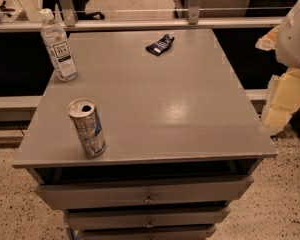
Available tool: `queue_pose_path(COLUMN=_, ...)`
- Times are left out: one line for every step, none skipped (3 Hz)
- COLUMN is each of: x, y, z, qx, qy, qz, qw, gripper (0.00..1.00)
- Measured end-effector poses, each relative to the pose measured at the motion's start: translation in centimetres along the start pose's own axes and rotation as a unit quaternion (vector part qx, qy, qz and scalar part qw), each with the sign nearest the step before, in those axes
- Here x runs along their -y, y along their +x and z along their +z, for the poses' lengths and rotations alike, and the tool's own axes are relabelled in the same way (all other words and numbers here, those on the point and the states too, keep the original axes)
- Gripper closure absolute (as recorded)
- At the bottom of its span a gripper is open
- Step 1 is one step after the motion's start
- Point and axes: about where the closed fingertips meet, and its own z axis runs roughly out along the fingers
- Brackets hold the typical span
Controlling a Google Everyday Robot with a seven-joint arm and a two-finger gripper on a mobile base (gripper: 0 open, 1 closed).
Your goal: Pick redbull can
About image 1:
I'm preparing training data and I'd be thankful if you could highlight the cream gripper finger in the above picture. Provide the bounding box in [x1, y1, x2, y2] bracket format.
[255, 26, 279, 51]
[261, 68, 300, 133]

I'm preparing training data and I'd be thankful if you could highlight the white rounded gripper body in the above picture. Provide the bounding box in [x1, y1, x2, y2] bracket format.
[276, 0, 300, 69]

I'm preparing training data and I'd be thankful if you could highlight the silver blue redbull can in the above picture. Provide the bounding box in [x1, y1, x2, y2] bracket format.
[67, 98, 106, 158]

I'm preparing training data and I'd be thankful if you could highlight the dark blue snack packet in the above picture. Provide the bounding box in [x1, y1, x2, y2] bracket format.
[146, 34, 175, 56]

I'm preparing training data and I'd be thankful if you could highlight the grey drawer cabinet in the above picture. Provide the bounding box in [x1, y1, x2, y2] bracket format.
[12, 28, 279, 240]

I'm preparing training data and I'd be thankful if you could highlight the middle grey drawer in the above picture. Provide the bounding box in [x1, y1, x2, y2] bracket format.
[65, 206, 230, 230]

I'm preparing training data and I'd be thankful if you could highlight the grey drawer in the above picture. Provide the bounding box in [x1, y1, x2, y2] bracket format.
[36, 175, 253, 210]
[83, 225, 215, 240]
[65, 206, 230, 230]

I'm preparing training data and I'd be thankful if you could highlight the bottom grey drawer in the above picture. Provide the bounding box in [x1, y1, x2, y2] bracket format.
[83, 225, 215, 240]

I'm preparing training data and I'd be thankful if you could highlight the clear tea bottle white cap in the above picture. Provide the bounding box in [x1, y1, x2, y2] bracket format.
[40, 9, 78, 81]

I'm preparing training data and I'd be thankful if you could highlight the top grey drawer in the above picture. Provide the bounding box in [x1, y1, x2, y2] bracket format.
[36, 175, 253, 210]

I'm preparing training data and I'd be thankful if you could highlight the metal railing frame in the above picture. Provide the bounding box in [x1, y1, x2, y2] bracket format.
[0, 0, 297, 32]

